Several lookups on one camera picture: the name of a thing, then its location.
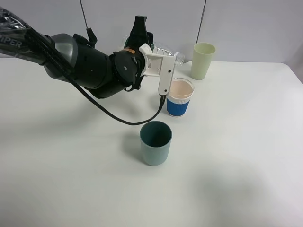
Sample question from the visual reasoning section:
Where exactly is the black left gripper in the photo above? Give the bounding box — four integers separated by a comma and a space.
109, 16, 154, 92

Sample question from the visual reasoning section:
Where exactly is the clear green label bottle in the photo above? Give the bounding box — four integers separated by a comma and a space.
121, 35, 185, 66

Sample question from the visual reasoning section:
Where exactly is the blue sleeve glass cup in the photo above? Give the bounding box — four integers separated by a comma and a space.
166, 78, 195, 117

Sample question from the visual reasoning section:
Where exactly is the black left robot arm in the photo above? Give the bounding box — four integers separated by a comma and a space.
0, 8, 153, 99

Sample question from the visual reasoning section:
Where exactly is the pale green tall cup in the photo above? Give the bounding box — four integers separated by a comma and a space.
191, 43, 216, 80

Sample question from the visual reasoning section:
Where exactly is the teal plastic cup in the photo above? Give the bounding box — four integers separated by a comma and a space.
139, 121, 173, 166

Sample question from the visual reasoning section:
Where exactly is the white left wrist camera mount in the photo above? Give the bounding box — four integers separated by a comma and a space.
139, 44, 175, 96

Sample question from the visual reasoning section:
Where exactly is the black left camera cable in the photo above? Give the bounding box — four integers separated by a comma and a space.
68, 78, 166, 126

